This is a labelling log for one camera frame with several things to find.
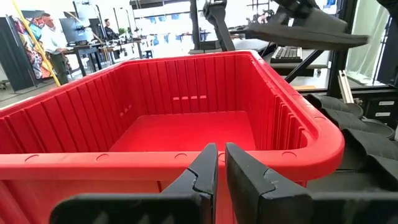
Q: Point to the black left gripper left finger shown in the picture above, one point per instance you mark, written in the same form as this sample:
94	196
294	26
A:
199	180

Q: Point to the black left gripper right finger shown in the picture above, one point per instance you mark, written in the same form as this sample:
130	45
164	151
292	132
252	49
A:
248	186

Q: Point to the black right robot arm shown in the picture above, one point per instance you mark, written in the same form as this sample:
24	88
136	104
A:
217	18

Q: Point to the red ribbed plastic bin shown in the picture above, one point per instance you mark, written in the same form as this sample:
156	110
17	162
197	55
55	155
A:
186	93

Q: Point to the black keyboard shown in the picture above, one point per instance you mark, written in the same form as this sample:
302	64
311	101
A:
286	54

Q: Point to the pale translucent curtain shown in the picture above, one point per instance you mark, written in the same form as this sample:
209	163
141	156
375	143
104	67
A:
365	37

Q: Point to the silver aluminium extrusion bar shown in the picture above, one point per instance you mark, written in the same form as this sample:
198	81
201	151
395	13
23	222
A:
345	88

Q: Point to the black drawer unit white labels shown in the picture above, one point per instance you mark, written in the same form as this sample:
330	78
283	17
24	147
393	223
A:
382	109

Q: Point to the black office desk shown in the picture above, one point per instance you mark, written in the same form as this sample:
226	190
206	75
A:
84	49

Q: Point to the person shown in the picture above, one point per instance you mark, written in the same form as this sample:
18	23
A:
53	40
109	31

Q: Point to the black computer monitor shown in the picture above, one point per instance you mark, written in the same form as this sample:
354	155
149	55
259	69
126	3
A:
74	29

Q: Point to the colourful patterned partition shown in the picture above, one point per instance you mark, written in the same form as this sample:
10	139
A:
31	53

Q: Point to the yellow pole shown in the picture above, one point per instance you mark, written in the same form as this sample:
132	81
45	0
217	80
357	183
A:
34	40

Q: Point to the dark partition panel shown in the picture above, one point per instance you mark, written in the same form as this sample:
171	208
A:
12	56

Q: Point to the black diagonal frame brace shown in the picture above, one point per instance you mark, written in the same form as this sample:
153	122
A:
303	66

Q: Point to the black frame post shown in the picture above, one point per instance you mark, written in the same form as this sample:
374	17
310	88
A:
339	68
195	25

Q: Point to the black table edge frame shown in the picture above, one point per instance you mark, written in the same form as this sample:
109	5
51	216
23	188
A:
367	91

